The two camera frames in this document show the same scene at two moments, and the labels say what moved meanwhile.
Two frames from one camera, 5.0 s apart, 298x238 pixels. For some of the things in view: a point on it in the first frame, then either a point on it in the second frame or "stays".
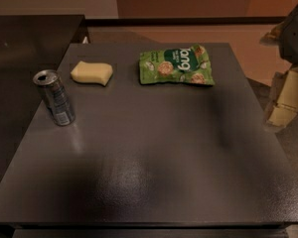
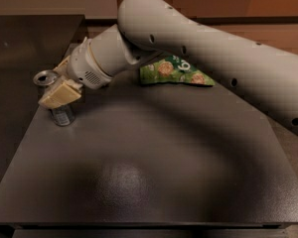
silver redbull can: x=56 y=96 stays
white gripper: x=296 y=39 to x=82 y=67
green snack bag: x=186 y=64 stays
